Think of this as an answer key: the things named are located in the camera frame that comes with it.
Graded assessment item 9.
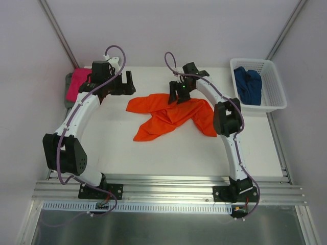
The orange t shirt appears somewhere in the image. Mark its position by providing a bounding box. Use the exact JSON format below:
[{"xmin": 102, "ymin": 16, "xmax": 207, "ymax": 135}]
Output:
[{"xmin": 126, "ymin": 93, "xmax": 217, "ymax": 142}]

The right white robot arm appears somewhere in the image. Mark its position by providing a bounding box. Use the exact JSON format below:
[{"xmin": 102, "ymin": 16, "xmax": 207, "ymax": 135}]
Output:
[{"xmin": 168, "ymin": 62, "xmax": 253, "ymax": 203}]

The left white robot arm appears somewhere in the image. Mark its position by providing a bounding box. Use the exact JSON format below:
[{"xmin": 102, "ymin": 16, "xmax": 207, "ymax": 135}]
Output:
[{"xmin": 42, "ymin": 57, "xmax": 136, "ymax": 198}]

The pink folded t shirt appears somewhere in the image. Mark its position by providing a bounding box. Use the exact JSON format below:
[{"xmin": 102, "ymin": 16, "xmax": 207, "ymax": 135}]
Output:
[{"xmin": 65, "ymin": 68, "xmax": 91, "ymax": 102}]

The grey folded t shirt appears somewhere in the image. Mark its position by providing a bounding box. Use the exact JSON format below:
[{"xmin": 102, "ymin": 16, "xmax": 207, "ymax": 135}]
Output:
[{"xmin": 64, "ymin": 72, "xmax": 75, "ymax": 109}]

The blue t shirt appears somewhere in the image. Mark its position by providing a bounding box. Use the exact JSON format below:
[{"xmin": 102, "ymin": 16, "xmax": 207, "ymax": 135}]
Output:
[{"xmin": 233, "ymin": 66, "xmax": 263, "ymax": 106}]

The white plastic basket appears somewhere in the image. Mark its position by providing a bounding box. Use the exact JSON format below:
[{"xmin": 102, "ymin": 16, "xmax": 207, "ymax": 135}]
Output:
[{"xmin": 230, "ymin": 58, "xmax": 287, "ymax": 113}]

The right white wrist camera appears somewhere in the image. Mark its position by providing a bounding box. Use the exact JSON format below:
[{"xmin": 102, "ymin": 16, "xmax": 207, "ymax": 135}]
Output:
[{"xmin": 172, "ymin": 67, "xmax": 184, "ymax": 77}]

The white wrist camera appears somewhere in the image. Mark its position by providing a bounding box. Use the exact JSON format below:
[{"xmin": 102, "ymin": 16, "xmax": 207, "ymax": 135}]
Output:
[
  {"xmin": 103, "ymin": 55, "xmax": 121, "ymax": 75},
  {"xmin": 172, "ymin": 67, "xmax": 184, "ymax": 77}
]

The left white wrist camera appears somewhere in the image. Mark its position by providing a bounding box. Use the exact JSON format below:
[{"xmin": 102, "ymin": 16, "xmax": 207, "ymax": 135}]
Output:
[{"xmin": 103, "ymin": 55, "xmax": 121, "ymax": 75}]

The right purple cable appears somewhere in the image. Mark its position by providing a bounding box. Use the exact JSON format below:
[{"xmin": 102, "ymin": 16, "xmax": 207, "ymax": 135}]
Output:
[{"xmin": 164, "ymin": 52, "xmax": 261, "ymax": 205}]

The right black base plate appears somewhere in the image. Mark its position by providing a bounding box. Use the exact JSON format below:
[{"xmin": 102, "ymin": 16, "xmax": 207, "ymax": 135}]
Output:
[{"xmin": 213, "ymin": 186, "xmax": 259, "ymax": 203}]

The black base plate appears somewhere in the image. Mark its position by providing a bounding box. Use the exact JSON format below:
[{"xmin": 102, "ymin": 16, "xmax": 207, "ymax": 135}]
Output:
[
  {"xmin": 78, "ymin": 183, "xmax": 124, "ymax": 200},
  {"xmin": 213, "ymin": 186, "xmax": 259, "ymax": 203}
]

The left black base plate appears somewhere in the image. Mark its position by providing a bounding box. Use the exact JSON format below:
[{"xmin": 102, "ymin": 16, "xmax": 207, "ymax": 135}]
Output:
[{"xmin": 78, "ymin": 183, "xmax": 124, "ymax": 200}]

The aluminium mounting rail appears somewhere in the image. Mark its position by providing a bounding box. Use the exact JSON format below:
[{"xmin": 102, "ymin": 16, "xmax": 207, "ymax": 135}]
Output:
[{"xmin": 32, "ymin": 174, "xmax": 309, "ymax": 206}]

